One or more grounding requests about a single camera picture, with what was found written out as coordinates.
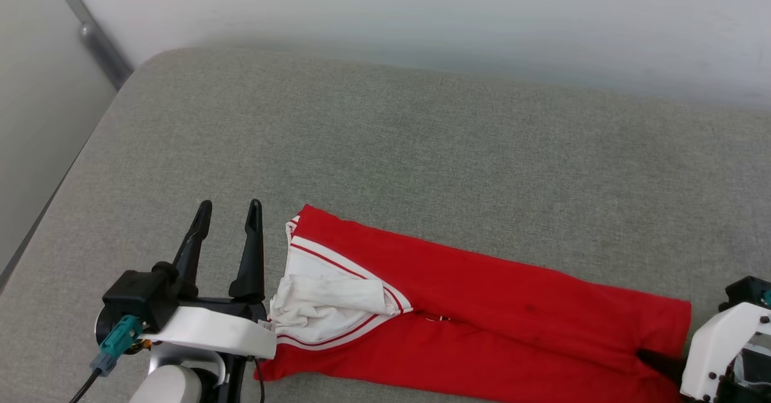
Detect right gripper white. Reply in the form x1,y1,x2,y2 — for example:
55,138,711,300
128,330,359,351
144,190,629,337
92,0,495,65
637,302,771,403

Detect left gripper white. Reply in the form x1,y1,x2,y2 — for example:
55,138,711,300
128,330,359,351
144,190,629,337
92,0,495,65
95,198,278,403

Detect red basketball jersey white sleeves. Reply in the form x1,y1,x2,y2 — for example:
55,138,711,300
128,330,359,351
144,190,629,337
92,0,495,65
254,204,693,403

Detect grey metal bar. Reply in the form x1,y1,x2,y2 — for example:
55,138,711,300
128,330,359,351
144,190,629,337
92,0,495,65
45,0,135,91

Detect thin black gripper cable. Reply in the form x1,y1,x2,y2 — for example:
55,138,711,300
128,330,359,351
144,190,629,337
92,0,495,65
252,358,266,403

